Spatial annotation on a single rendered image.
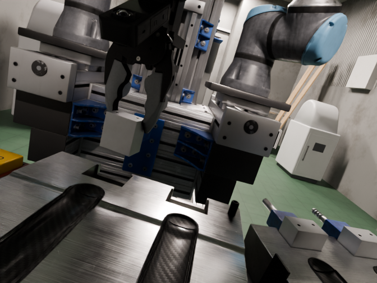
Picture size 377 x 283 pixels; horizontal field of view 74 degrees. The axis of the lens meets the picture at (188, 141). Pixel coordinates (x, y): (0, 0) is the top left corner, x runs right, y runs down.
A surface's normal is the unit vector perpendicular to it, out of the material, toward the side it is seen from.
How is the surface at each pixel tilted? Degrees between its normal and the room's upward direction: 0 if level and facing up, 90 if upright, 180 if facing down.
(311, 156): 90
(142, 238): 3
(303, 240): 90
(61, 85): 90
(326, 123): 71
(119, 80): 90
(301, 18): 110
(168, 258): 4
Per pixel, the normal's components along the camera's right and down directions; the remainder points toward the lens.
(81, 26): 0.32, 0.01
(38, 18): 0.00, 0.07
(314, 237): 0.15, 0.29
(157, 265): 0.45, -0.85
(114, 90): -0.25, 0.18
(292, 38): -0.78, 0.30
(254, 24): -0.67, -0.06
